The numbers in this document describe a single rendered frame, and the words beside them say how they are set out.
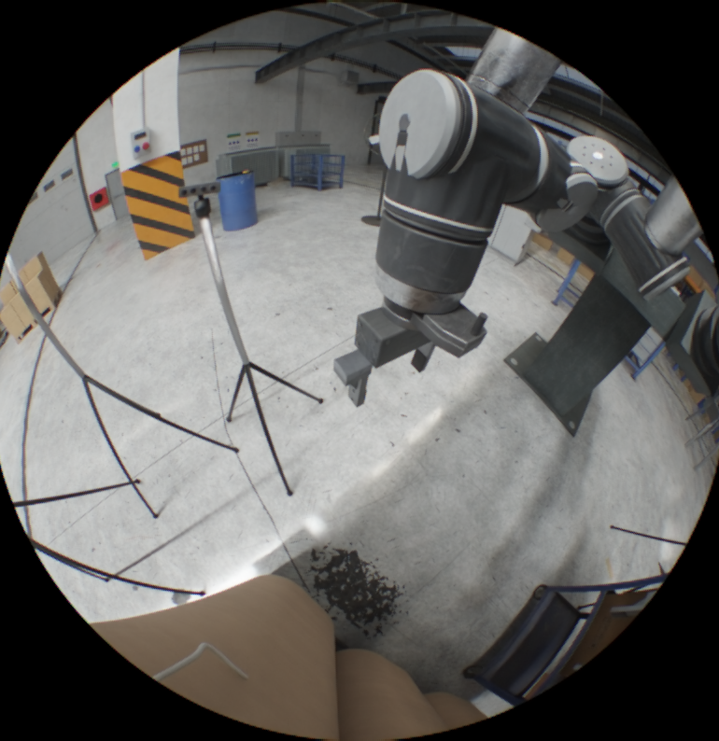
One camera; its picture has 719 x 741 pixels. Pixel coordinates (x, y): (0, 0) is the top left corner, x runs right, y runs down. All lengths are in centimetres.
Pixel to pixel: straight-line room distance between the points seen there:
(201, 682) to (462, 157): 52
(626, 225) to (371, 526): 148
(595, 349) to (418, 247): 177
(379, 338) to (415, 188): 15
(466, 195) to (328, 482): 125
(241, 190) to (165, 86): 223
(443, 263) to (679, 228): 64
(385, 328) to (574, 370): 182
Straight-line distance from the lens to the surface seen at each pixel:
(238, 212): 407
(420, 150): 20
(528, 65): 44
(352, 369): 29
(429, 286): 23
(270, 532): 130
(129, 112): 439
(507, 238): 433
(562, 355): 199
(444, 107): 19
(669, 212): 74
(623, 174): 87
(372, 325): 27
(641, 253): 80
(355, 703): 83
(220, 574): 140
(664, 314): 136
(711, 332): 110
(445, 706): 130
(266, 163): 792
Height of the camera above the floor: 126
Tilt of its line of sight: 52 degrees down
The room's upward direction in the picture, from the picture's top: 9 degrees clockwise
